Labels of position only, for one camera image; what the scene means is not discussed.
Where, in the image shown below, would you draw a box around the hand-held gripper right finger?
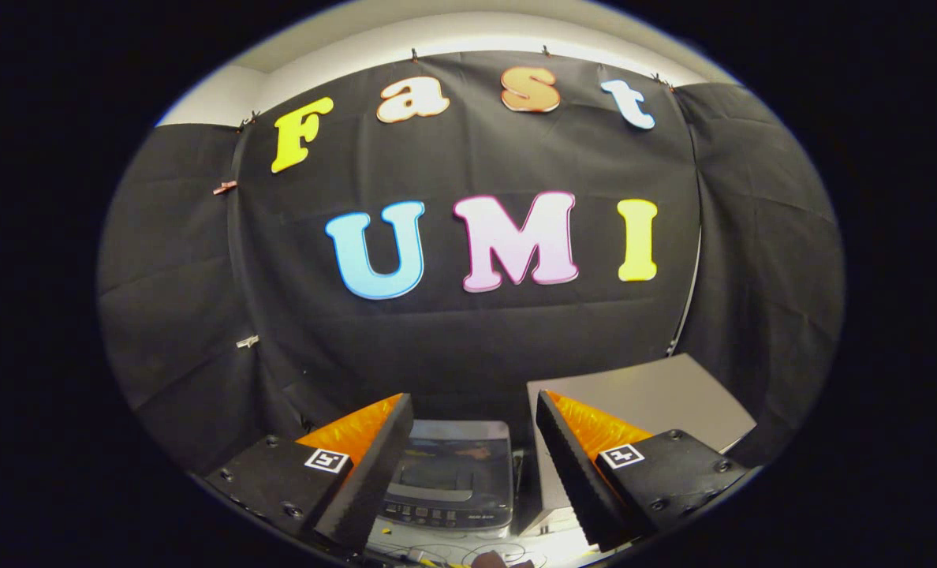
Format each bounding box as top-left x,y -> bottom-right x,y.
535,389 -> 751,553

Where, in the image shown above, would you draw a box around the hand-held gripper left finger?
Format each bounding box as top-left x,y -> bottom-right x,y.
203,393 -> 414,553

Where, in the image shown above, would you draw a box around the dark glass washing machine lid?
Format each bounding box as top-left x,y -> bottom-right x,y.
390,420 -> 514,507

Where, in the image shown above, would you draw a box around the grey washing machine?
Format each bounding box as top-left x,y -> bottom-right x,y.
377,420 -> 517,542

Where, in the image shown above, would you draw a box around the grey cabinet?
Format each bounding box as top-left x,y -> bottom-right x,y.
516,353 -> 758,539

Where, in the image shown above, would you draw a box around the black backdrop cloth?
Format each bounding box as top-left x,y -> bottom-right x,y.
96,49 -> 846,478

